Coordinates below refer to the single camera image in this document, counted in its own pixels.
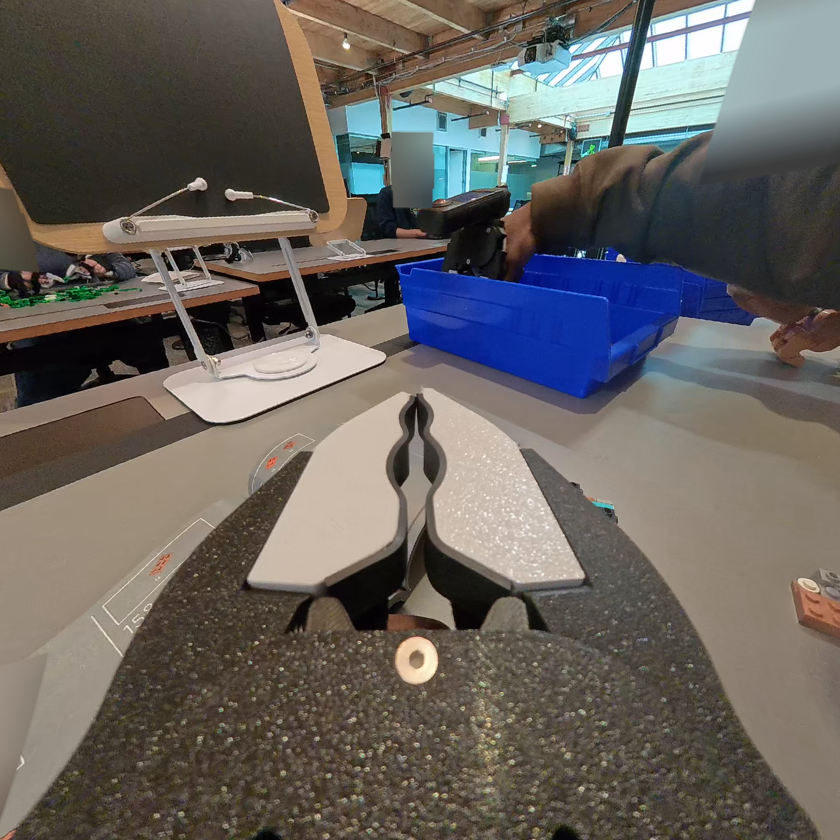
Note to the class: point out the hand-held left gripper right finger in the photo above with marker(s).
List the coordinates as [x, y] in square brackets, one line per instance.
[499, 518]

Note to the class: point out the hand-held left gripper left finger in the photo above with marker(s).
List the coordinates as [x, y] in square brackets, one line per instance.
[328, 518]

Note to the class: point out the blue plastic bin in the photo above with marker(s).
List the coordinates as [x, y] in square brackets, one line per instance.
[525, 328]
[715, 302]

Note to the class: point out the colourful toy brick model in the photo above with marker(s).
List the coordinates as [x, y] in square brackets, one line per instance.
[817, 613]

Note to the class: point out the person's right forearm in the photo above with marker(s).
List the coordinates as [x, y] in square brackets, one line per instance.
[689, 210]

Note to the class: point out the wooden-edged background desk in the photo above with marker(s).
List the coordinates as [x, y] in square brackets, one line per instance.
[295, 262]
[164, 308]

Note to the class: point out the grey desk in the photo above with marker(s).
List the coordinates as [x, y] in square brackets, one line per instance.
[689, 472]

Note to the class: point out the person's right hand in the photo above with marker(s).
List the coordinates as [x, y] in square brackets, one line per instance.
[518, 246]

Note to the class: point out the small teal black brick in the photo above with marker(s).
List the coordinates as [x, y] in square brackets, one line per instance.
[600, 508]

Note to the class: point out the small white stand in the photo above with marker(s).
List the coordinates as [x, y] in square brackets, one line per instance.
[346, 248]
[187, 283]

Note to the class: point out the white metal stand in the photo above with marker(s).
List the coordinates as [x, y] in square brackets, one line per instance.
[275, 387]

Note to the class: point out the grey printed sheet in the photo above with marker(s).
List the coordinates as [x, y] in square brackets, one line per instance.
[170, 577]

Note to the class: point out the ceiling projector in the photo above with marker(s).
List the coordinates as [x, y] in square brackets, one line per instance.
[544, 56]

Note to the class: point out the black floor lamp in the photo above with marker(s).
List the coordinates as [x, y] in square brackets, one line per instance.
[630, 72]

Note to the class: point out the pile of green bricks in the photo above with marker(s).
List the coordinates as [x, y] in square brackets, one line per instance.
[65, 295]

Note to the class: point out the brown toy figurine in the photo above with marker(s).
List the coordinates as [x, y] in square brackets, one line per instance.
[797, 344]

